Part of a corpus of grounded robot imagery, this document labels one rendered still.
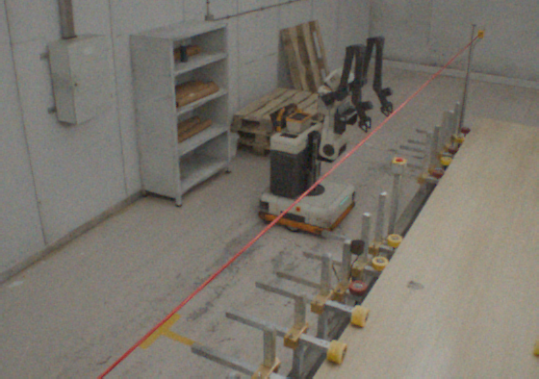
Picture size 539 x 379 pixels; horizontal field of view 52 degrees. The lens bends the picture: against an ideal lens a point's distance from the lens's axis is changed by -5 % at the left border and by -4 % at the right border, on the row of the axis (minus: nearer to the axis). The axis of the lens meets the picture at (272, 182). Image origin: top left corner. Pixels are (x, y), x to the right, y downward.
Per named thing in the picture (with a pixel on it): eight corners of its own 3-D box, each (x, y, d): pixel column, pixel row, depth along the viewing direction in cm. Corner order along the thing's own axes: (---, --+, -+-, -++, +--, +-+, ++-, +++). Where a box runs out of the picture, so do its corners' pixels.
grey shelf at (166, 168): (141, 196, 542) (128, 35, 476) (195, 164, 614) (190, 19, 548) (179, 207, 523) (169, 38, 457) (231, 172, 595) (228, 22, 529)
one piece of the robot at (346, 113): (328, 132, 451) (329, 106, 442) (341, 122, 473) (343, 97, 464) (346, 136, 444) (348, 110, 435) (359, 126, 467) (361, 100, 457)
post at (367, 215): (354, 292, 298) (363, 213, 277) (357, 290, 300) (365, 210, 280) (361, 294, 296) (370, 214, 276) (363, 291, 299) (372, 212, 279)
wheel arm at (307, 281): (276, 278, 281) (276, 270, 279) (279, 274, 283) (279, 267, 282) (359, 303, 262) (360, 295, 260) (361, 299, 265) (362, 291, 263)
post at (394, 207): (385, 241, 336) (393, 172, 317) (388, 238, 340) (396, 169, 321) (392, 243, 334) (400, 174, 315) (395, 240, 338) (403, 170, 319)
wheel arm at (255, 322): (224, 317, 235) (224, 311, 234) (229, 313, 238) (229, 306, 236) (336, 357, 214) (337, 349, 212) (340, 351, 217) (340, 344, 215)
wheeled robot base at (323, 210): (256, 220, 496) (256, 194, 486) (290, 191, 547) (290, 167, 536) (328, 240, 468) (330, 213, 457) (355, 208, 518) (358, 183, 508)
